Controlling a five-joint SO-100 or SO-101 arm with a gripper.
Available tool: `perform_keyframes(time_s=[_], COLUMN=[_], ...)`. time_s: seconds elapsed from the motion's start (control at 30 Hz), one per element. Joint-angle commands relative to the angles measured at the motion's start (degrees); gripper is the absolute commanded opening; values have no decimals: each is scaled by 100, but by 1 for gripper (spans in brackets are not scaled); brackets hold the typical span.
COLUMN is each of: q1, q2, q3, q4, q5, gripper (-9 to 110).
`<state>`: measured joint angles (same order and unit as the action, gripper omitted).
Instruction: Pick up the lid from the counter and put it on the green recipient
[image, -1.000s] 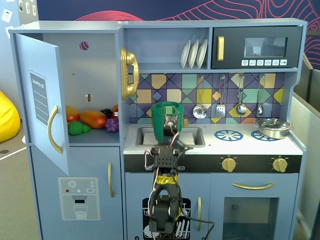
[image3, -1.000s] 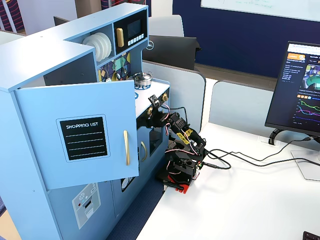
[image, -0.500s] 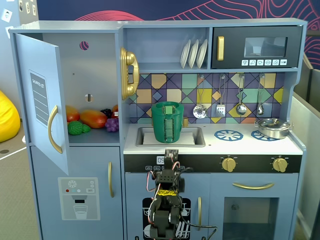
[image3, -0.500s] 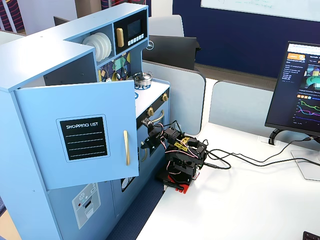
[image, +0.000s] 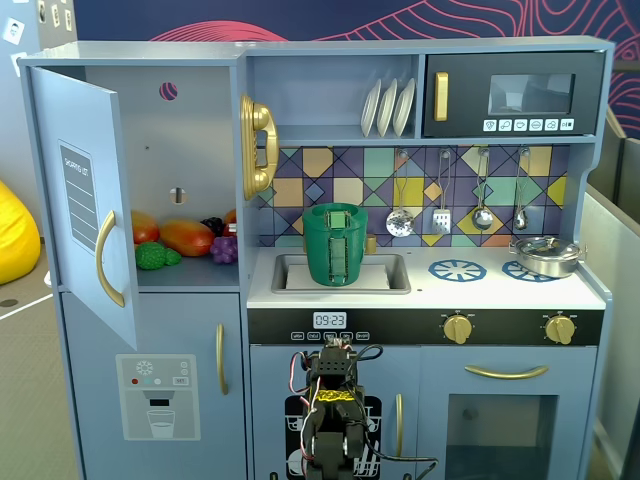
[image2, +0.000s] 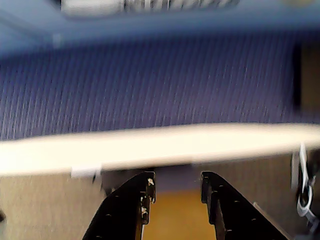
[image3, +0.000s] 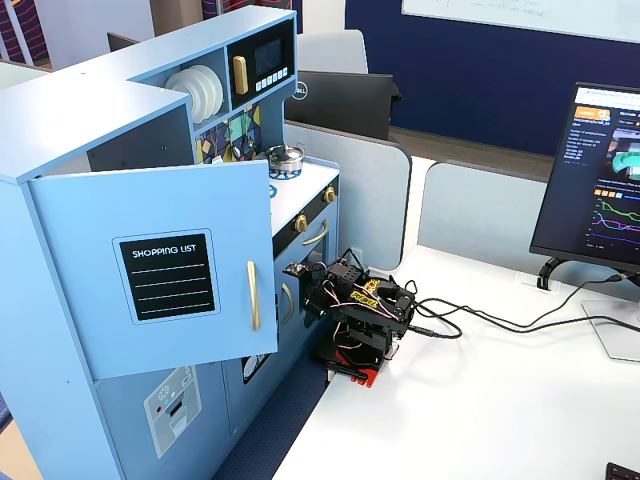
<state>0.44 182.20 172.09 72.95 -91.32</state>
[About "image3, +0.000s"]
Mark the grey desk divider panel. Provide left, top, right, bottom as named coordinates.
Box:
left=417, top=159, right=549, bottom=281
left=284, top=122, right=412, bottom=271

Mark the gold oven handle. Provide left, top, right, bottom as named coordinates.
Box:
left=302, top=218, right=330, bottom=247

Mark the white toy plate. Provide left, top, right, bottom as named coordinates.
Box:
left=192, top=66, right=217, bottom=119
left=204, top=64, right=225, bottom=114
left=164, top=68, right=205, bottom=124

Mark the steel pot with lid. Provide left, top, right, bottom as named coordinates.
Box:
left=264, top=142, right=307, bottom=174

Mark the shopping list sticker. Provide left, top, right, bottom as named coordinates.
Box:
left=118, top=232, right=217, bottom=323

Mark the gold fridge door handle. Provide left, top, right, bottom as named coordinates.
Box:
left=246, top=259, right=262, bottom=333

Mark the steel slotted spatula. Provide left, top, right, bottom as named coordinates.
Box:
left=209, top=127, right=225, bottom=166

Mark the black cable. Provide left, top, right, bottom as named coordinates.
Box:
left=414, top=297, right=640, bottom=341
left=409, top=272, right=629, bottom=341

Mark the gold microwave handle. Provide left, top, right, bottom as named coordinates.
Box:
left=232, top=55, right=250, bottom=95

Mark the white chair back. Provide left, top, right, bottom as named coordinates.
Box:
left=297, top=28, right=370, bottom=76

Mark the water dispenser sticker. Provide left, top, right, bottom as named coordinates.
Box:
left=143, top=365, right=203, bottom=460

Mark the blue toy kitchen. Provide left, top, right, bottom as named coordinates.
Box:
left=0, top=4, right=343, bottom=480

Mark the black Dell monitor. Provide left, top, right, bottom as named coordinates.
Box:
left=284, top=69, right=404, bottom=142

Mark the black keyboard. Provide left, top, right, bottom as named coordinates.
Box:
left=604, top=462, right=640, bottom=480

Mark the black microwave door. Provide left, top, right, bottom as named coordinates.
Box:
left=226, top=19, right=296, bottom=110

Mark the silver monitor base plate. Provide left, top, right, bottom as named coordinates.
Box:
left=582, top=298, right=640, bottom=362

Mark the red arm base clamp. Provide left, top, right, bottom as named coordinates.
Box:
left=327, top=349, right=381, bottom=390

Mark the blue fridge door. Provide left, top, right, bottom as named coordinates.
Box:
left=27, top=159, right=280, bottom=381

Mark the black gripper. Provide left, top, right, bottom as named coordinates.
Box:
left=299, top=272, right=334, bottom=326

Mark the white whiteboard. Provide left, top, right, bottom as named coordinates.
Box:
left=401, top=0, right=640, bottom=44

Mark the black dishwasher sticker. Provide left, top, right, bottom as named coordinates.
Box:
left=242, top=353, right=271, bottom=385

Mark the black computer monitor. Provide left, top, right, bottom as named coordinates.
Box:
left=528, top=81, right=640, bottom=291

